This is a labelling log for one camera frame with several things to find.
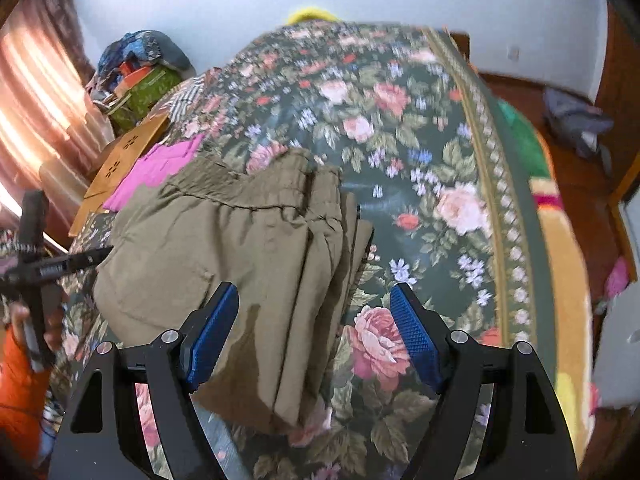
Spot colourful fleece blanket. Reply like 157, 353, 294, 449
495, 97, 601, 466

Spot striped cloth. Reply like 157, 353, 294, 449
165, 72, 211, 121

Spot pink curtain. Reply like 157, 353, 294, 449
0, 0, 116, 241

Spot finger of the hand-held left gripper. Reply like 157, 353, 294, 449
20, 190, 52, 261
50, 246, 115, 277

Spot yellow foam arc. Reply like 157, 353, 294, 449
286, 6, 341, 25

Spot pile of clothes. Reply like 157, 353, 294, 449
85, 31, 193, 106

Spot pink cloth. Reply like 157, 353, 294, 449
102, 134, 207, 212

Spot wooden lap desk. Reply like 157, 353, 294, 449
67, 110, 173, 236

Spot pink plastic item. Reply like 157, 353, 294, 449
604, 257, 632, 302

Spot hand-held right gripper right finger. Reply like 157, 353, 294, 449
389, 282, 581, 480

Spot dark floral blanket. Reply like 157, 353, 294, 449
50, 22, 556, 480

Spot green patterned storage bag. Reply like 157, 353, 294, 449
107, 66, 182, 131

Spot grey backpack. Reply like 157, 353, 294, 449
542, 87, 615, 171

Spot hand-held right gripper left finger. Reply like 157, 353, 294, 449
47, 281, 241, 480

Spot olive green pants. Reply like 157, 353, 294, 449
92, 149, 375, 433

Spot wooden bed footboard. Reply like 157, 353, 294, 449
447, 32, 473, 63

